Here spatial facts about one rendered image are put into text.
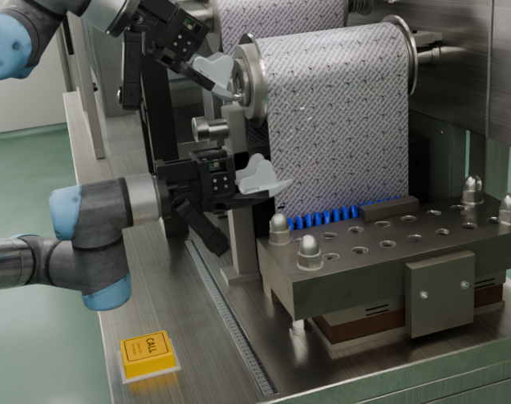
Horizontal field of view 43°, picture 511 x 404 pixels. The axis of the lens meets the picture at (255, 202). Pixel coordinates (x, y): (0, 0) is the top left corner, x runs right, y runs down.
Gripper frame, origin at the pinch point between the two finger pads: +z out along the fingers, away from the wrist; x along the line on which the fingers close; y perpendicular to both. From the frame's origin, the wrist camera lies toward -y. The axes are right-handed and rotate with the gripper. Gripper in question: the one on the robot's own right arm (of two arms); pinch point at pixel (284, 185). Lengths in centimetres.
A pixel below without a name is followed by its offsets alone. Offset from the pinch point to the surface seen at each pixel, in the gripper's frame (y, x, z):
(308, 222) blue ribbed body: -5.5, -3.5, 2.3
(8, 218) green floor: -109, 324, -80
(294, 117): 10.8, -0.2, 2.3
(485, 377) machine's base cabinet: -24.9, -25.9, 19.6
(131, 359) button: -16.6, -12.4, -28.3
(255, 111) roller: 12.2, 1.7, -3.1
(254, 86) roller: 16.3, 0.3, -3.3
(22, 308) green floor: -109, 196, -68
